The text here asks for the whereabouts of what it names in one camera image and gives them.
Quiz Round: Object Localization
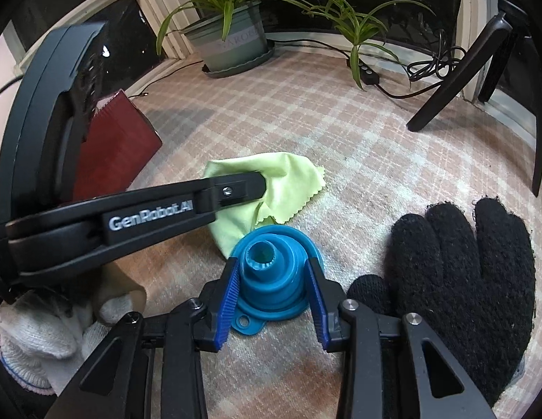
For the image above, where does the blue collapsible funnel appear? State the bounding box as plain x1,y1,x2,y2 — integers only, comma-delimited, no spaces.
231,224,321,336

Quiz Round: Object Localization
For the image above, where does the light green cloth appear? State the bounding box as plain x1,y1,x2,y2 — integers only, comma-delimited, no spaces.
204,152,326,257

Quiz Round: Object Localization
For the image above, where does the left white gloved hand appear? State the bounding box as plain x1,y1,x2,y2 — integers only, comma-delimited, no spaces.
0,265,148,398

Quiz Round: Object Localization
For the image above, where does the dark red storage box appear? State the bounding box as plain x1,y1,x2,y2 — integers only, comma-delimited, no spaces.
72,90,163,201

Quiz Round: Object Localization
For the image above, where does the black knit glove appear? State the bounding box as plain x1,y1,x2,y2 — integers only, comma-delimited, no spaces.
348,198,535,406

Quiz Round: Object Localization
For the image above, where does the small spider plant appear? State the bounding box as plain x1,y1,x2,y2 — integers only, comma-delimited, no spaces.
305,0,435,90

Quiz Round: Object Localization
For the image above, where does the black tripod stand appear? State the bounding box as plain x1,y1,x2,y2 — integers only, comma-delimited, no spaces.
406,0,542,196

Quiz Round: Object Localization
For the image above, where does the black cable with switch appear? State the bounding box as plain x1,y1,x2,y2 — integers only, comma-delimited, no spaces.
126,29,469,101

